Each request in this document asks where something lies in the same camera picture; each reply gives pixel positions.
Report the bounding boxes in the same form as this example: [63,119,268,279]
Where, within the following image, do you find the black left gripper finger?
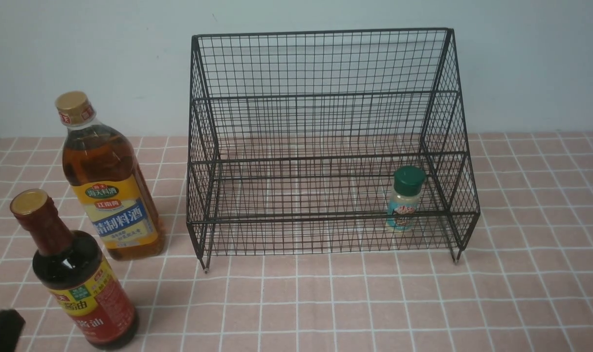
[0,309,25,352]

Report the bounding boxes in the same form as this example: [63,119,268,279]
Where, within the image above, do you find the dark soy sauce bottle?
[10,189,139,351]

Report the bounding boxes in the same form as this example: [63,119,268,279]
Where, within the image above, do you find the amber cooking wine bottle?
[55,91,165,261]

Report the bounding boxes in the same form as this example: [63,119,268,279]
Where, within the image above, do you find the green-capped seasoning shaker bottle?
[386,165,426,233]

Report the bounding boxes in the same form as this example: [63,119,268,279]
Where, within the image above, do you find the pink checked tablecloth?
[0,131,593,352]

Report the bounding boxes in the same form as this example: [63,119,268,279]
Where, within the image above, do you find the black wire mesh shelf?
[186,27,481,271]

